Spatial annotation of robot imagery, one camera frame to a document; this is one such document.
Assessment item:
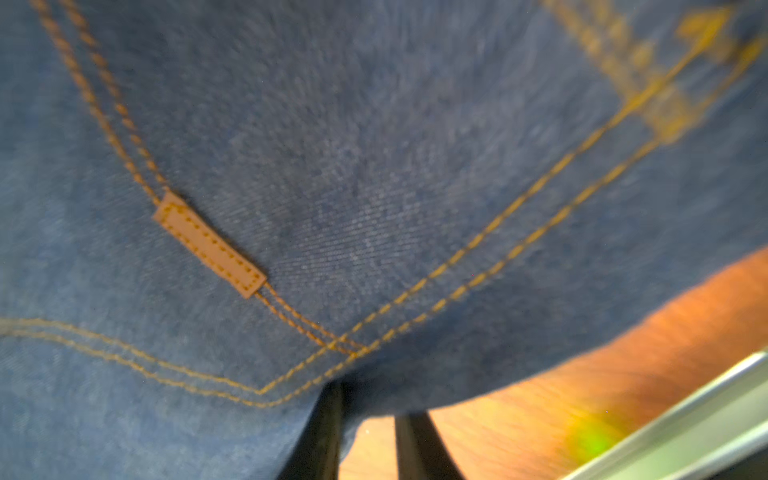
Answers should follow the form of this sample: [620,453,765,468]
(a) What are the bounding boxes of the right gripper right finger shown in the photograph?
[395,412,465,480]

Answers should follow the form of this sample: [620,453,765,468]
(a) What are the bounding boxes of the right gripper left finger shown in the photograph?
[278,384,343,480]

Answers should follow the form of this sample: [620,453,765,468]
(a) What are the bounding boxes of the dark blue denim trousers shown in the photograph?
[1,1,767,479]

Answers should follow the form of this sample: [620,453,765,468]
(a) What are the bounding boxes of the aluminium mounting rail frame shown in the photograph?
[567,349,767,479]

